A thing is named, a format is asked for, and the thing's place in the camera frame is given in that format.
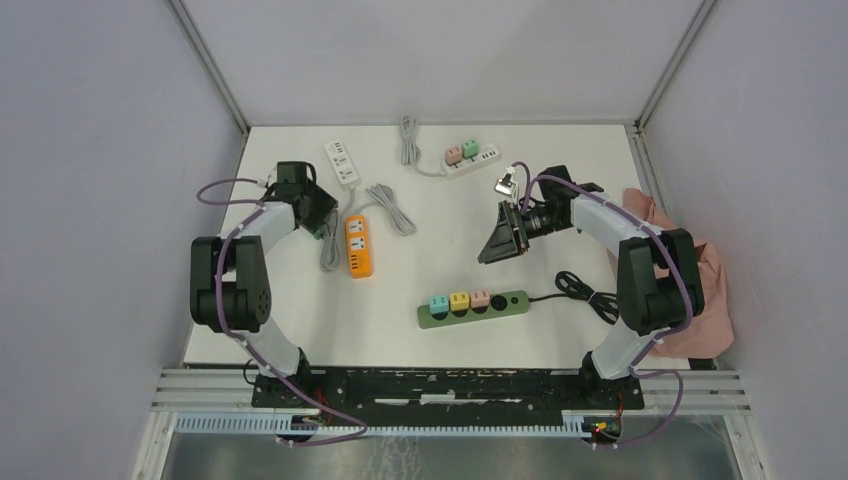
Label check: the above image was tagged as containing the orange power strip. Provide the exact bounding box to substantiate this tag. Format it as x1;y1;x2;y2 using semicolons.
343;214;374;279

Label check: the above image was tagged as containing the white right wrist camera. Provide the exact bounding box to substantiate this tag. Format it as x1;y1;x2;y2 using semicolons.
494;166;519;200

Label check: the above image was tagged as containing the green adapter on far strip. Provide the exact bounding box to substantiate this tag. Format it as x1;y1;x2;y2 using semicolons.
460;139;480;159

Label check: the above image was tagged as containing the yellow USB adapter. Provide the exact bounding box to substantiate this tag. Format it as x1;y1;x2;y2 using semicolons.
449;292;470;312

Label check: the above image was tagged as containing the teal USB adapter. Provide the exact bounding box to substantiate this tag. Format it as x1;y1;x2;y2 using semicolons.
428;295;450;318

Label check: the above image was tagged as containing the grey near strip cable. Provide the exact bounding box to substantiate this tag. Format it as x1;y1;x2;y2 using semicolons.
319;189;356;273

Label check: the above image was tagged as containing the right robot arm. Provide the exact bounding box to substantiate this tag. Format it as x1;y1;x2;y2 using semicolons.
477;165;705;408

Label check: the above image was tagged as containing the black mounting base plate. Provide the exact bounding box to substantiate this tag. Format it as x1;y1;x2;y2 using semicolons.
250;366;646;429

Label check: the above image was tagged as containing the white slotted cable duct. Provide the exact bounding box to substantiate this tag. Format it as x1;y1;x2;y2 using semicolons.
172;413;591;439

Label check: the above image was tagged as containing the grey coiled orange strip cable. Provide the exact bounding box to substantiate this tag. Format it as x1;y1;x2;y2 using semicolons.
364;183;418;237

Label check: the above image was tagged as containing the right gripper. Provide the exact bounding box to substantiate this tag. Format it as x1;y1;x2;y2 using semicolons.
478;199;568;264

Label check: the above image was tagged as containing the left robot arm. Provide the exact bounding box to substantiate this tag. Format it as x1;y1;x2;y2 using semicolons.
189;161;338;407

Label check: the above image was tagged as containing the grey far strip cable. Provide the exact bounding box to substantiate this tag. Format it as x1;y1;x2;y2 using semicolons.
398;113;445;179

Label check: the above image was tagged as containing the pink cloth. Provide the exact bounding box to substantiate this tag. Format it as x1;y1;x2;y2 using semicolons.
622;188;734;359

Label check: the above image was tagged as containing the black green strip cable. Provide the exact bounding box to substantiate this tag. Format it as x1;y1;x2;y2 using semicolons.
528;270;621;326

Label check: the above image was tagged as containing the green power strip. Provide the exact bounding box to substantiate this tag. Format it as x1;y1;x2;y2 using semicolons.
417;290;530;330

